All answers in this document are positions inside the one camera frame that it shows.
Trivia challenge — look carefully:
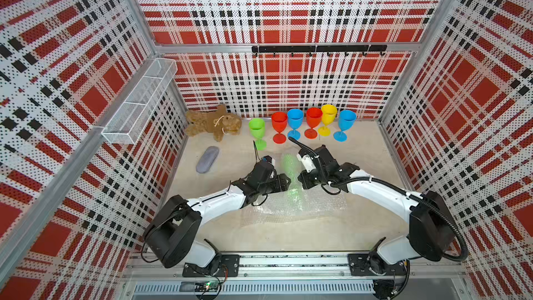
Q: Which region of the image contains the green circuit board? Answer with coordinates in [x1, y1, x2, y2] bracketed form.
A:
[194, 281, 219, 295]

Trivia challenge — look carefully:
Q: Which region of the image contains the black wall hook rail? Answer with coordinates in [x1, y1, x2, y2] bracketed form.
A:
[251, 44, 388, 54]

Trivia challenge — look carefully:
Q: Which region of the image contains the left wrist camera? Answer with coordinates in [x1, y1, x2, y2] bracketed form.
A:
[262, 156, 276, 167]

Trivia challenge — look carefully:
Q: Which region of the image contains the pink red glass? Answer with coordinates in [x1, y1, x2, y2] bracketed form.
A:
[271, 112, 288, 144]

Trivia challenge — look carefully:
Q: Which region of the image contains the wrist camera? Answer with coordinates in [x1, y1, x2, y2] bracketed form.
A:
[296, 154, 316, 173]
[262, 156, 276, 167]

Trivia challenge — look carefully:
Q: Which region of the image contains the blue wine glass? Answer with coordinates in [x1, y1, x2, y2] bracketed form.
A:
[287, 108, 304, 140]

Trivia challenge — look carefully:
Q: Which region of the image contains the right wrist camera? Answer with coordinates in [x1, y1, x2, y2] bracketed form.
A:
[296, 154, 316, 173]

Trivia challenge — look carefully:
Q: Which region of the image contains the light blue glass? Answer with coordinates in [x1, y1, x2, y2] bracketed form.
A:
[333, 110, 357, 143]

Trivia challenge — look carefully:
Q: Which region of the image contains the pale green glass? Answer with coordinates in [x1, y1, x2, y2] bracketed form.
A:
[281, 154, 303, 211]

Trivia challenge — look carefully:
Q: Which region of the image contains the white wire mesh shelf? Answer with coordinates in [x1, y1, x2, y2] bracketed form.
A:
[102, 58, 177, 144]

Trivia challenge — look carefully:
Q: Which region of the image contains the red wine glass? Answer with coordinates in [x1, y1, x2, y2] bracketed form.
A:
[305, 108, 323, 140]

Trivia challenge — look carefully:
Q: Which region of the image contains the bright green glass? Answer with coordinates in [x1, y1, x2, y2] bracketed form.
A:
[248, 118, 267, 151]

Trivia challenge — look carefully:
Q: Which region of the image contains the yellow glass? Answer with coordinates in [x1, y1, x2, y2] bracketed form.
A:
[318, 104, 337, 137]

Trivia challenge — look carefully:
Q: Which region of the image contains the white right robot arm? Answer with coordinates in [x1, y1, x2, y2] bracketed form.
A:
[297, 145, 469, 276]

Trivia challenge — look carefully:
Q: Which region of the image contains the brown teddy bear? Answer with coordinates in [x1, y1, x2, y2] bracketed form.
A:
[185, 104, 242, 143]

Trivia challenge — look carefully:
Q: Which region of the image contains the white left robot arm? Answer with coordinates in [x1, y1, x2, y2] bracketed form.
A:
[142, 158, 291, 276]

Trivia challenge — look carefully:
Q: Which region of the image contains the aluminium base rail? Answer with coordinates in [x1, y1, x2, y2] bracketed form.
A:
[120, 251, 465, 281]

